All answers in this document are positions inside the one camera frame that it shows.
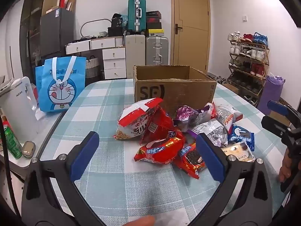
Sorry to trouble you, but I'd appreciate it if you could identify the checked tablecloth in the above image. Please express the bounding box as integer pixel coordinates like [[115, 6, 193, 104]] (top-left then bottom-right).
[[38, 78, 290, 226]]

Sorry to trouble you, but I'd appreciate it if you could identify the white electric kettle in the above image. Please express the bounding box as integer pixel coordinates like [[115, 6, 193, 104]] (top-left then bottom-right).
[[0, 76, 39, 142]]

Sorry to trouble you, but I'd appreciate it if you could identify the red pie packet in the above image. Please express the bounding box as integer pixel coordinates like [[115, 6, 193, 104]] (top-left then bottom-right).
[[134, 138, 185, 165]]

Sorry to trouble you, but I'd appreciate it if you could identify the red triangular chip bag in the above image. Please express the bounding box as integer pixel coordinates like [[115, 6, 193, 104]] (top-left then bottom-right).
[[140, 105, 186, 146]]

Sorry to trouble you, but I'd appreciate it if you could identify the grey refrigerator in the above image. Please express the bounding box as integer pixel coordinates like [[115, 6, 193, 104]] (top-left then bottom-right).
[[40, 8, 75, 57]]

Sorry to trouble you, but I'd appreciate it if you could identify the white suitcase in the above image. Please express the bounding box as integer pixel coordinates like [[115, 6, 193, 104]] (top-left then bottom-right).
[[125, 35, 146, 79]]

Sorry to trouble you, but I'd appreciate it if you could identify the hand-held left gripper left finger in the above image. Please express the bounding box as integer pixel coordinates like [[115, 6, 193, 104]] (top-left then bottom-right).
[[21, 131, 106, 226]]

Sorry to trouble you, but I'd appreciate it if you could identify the silver suitcase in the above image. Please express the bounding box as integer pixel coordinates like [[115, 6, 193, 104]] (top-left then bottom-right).
[[145, 37, 169, 66]]

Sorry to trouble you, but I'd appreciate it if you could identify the dark tall shelf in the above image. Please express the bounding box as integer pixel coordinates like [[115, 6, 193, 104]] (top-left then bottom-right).
[[20, 0, 48, 82]]

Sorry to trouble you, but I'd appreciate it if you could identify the clear golden pastry packet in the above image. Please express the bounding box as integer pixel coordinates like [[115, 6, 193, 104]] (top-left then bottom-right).
[[220, 144, 255, 163]]

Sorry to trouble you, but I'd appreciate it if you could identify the flat cardboard box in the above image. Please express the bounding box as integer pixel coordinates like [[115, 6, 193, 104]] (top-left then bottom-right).
[[268, 101, 292, 127]]

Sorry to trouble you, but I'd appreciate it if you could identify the white drawer cabinet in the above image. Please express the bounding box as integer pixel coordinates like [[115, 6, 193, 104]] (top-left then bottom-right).
[[102, 47, 127, 80]]

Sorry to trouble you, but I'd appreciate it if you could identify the wooden shoe rack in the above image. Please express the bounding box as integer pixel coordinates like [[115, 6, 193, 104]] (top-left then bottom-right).
[[227, 40, 270, 107]]

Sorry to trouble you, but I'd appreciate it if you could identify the red dark cookie packet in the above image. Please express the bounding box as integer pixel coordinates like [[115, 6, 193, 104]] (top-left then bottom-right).
[[171, 142, 208, 180]]

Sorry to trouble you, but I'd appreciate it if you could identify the silver purple snack bag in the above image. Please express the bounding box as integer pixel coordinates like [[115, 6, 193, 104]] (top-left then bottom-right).
[[188, 119, 229, 147]]

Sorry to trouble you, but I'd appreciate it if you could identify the blue cookie packet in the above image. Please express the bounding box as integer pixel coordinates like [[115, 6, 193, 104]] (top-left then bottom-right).
[[227, 125, 255, 151]]

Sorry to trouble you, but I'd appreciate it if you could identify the teal suitcase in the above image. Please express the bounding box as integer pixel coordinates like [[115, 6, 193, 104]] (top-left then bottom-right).
[[128, 0, 147, 34]]

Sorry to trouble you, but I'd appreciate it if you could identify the stack of black shoe boxes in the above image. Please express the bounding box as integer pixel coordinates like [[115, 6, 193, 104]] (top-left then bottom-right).
[[145, 10, 163, 30]]

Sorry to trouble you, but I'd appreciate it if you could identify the blue cartoon tote bag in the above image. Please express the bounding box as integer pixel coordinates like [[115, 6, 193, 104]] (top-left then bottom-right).
[[35, 56, 87, 112]]

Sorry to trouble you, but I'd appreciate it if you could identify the white dresser desk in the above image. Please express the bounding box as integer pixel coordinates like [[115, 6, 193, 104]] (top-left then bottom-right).
[[65, 36, 124, 55]]

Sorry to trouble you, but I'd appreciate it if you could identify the person's left hand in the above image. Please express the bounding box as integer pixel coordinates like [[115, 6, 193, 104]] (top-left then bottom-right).
[[122, 216, 156, 226]]

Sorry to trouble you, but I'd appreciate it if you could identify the shoe rack with shoes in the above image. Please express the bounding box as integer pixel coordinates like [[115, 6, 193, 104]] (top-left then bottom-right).
[[227, 31, 269, 104]]

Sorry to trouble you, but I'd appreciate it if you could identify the woven basket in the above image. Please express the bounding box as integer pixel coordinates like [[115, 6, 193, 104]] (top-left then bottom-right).
[[85, 56, 99, 79]]

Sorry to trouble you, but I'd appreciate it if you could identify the small oval beige tin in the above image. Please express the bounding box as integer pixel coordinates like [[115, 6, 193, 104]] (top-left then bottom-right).
[[22, 141, 36, 158]]

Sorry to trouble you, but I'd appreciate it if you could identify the brown cardboard box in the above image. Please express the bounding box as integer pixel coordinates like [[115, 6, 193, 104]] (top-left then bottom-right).
[[134, 65, 217, 115]]

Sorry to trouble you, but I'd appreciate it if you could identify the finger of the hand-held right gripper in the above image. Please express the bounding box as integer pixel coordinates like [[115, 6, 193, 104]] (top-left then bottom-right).
[[267, 100, 301, 125], [261, 115, 291, 144]]

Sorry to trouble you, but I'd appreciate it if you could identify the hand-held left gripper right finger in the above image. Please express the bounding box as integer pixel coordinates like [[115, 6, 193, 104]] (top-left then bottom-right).
[[188, 133, 280, 226]]

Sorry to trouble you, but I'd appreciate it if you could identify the wooden door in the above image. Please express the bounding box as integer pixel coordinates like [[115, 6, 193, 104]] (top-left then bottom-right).
[[170, 0, 211, 73]]

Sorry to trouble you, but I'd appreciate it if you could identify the black bag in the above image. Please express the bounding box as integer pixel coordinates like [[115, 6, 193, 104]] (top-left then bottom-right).
[[110, 13, 124, 28]]

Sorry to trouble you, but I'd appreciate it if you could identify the red white noodle snack bag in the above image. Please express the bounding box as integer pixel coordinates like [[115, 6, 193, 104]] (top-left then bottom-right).
[[113, 98, 164, 142]]

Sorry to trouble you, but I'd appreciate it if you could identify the person's right hand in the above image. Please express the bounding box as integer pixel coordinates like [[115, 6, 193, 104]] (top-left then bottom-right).
[[279, 149, 295, 182]]

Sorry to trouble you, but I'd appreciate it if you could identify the yellow black box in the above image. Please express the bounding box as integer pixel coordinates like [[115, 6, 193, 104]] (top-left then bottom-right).
[[145, 29, 165, 37]]

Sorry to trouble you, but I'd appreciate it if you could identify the green drink can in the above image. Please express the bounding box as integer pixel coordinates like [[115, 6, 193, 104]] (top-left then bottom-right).
[[1, 125, 23, 159]]

